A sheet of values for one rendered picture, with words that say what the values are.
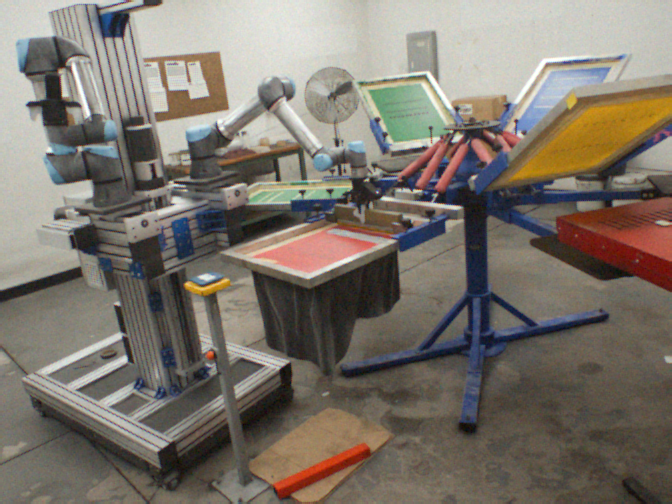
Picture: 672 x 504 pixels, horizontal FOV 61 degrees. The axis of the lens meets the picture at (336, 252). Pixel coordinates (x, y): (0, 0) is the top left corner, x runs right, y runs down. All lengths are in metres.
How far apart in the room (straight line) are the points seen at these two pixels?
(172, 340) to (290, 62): 4.85
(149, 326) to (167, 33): 4.00
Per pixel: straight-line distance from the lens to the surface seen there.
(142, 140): 2.66
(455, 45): 7.26
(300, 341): 2.42
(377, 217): 2.54
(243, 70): 6.78
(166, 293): 2.80
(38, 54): 2.43
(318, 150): 2.46
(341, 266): 2.13
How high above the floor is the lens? 1.71
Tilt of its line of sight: 18 degrees down
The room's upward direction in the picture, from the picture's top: 7 degrees counter-clockwise
